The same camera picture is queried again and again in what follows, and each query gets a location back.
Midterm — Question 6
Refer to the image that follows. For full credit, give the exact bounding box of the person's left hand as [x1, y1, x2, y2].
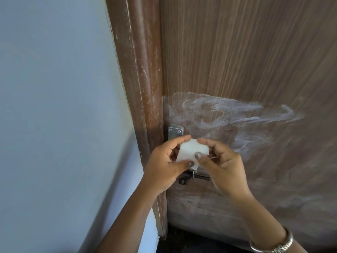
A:
[142, 134, 195, 196]

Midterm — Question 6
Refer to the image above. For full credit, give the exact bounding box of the person's right hand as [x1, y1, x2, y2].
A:
[194, 137, 254, 200]

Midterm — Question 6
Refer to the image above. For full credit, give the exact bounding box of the white tissue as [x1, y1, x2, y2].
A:
[176, 139, 210, 171]

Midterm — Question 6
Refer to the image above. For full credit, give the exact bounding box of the person's right forearm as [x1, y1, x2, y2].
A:
[232, 193, 308, 253]

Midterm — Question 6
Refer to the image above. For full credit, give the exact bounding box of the person's left forearm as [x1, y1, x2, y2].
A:
[95, 179, 161, 253]

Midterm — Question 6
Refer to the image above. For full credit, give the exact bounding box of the dark metal door bolt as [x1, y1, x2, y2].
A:
[179, 170, 210, 185]

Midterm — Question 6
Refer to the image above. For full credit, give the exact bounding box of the metal door latch plate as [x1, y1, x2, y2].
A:
[168, 126, 184, 141]

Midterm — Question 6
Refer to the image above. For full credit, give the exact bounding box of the brown wooden door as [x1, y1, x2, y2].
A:
[159, 0, 337, 253]

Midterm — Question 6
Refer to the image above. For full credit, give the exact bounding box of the brown wooden door frame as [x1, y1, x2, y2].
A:
[105, 0, 168, 239]

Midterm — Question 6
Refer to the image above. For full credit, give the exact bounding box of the silver bracelet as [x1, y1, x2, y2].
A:
[249, 227, 294, 253]

